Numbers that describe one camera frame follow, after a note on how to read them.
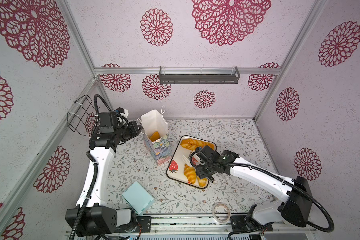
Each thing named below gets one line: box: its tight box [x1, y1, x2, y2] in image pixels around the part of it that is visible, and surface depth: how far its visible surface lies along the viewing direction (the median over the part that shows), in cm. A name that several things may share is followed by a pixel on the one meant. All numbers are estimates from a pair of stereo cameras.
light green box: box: [121, 181, 155, 216], surface depth 82 cm
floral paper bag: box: [136, 105, 172, 166], surface depth 90 cm
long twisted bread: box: [180, 138, 215, 151], surface depth 105 cm
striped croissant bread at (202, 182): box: [197, 175, 207, 187], surface depth 87 cm
